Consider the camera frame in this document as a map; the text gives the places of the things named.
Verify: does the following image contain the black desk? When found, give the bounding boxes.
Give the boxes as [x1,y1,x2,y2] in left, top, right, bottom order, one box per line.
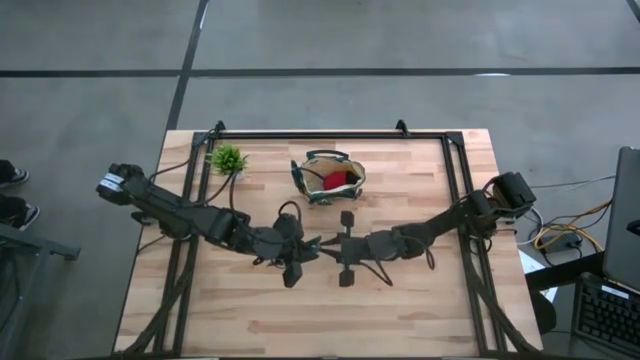
[524,252,609,292]

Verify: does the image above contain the red round object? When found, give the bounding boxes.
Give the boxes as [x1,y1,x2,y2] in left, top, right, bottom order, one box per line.
[322,170,360,192]

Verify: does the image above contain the person's black white shoe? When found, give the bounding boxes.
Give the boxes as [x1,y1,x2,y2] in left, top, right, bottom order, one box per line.
[0,159,30,190]
[0,194,41,232]

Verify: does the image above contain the white paper sheet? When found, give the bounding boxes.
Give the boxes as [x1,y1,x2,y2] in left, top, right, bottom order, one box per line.
[517,248,559,304]

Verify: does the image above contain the black aluminium table frame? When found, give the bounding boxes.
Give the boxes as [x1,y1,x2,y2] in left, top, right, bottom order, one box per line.
[115,119,541,357]

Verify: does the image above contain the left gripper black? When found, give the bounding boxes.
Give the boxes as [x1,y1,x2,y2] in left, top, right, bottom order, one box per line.
[271,211,324,290]

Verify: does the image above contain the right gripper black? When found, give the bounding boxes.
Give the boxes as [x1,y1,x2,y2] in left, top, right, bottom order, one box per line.
[319,210,402,289]

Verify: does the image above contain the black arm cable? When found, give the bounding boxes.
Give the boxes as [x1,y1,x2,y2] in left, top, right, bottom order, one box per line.
[147,130,221,184]

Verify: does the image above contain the green plant white pot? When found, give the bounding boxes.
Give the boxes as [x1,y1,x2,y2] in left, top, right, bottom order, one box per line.
[205,142,250,181]

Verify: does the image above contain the black keyboard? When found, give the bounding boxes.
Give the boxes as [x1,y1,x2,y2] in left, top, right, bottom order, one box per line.
[571,272,640,359]

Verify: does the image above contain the grey metal stand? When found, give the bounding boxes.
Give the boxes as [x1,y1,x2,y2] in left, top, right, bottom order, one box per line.
[0,197,81,360]

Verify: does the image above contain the blue grey pruner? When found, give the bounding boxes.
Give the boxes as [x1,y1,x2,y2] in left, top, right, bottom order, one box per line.
[291,159,307,197]

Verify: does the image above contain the yellow cable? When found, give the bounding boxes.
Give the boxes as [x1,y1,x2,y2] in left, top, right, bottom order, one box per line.
[533,199,614,254]

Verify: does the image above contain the beige green gardening bag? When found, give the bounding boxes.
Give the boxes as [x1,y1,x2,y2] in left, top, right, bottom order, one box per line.
[289,148,367,206]

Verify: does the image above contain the black power adapter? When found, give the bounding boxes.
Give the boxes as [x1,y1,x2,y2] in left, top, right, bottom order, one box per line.
[542,232,581,254]

